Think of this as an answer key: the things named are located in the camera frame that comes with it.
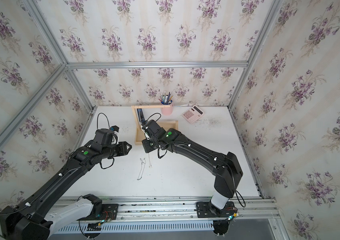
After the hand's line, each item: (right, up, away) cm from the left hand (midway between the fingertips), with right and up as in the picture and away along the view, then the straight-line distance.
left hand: (132, 147), depth 77 cm
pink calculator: (+38, +19, +38) cm, 57 cm away
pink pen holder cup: (+17, +22, +40) cm, 49 cm away
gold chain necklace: (+8, -13, +12) cm, 19 cm away
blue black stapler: (-3, +18, +38) cm, 42 cm away
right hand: (+8, +2, +1) cm, 9 cm away
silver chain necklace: (+3, -11, +14) cm, 18 cm away
